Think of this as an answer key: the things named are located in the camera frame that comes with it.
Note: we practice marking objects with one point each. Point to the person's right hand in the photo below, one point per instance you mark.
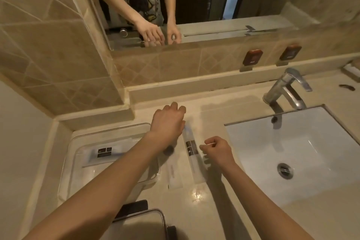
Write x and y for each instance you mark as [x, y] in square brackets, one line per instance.
[220, 154]

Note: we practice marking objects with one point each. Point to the person's left hand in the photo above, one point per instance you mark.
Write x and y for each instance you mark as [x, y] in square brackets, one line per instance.
[166, 124]

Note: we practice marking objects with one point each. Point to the person's right fingers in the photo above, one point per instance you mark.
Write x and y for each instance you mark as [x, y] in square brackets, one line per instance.
[206, 151]

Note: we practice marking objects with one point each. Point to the person's left fingers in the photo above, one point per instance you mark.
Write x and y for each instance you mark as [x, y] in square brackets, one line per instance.
[177, 107]

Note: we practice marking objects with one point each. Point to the thin white cotton swab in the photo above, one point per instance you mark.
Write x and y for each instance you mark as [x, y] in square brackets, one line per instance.
[212, 144]

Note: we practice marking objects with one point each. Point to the person's right forearm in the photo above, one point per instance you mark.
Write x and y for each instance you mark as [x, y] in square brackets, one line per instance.
[261, 206]

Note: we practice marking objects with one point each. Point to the person's left forearm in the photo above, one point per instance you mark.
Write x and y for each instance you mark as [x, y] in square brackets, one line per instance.
[98, 189]

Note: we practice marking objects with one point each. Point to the packaged toothbrush with dark label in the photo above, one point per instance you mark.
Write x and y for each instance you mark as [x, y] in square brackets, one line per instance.
[192, 152]
[104, 153]

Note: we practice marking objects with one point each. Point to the white paper sachet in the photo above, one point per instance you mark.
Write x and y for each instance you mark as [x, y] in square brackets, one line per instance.
[174, 176]

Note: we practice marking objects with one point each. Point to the chrome sink drain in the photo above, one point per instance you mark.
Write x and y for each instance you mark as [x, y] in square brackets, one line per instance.
[285, 171]

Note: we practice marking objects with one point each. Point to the black flat object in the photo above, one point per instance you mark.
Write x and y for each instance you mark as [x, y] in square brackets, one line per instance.
[135, 208]

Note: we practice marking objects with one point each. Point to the chrome faucet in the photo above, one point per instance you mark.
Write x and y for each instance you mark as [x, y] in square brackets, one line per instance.
[284, 90]

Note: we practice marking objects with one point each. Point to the white sink basin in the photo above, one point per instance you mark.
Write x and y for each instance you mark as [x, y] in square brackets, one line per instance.
[317, 147]

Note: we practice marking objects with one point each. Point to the clear plastic tray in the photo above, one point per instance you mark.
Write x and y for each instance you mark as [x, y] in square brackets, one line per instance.
[84, 178]

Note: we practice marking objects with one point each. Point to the white box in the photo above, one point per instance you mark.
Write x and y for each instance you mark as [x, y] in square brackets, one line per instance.
[351, 69]

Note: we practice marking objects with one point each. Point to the red-brown wall dispenser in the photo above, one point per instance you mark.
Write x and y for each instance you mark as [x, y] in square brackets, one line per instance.
[252, 57]
[290, 53]

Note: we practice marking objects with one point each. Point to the wall mirror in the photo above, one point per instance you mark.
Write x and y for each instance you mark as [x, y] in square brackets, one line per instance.
[225, 0]

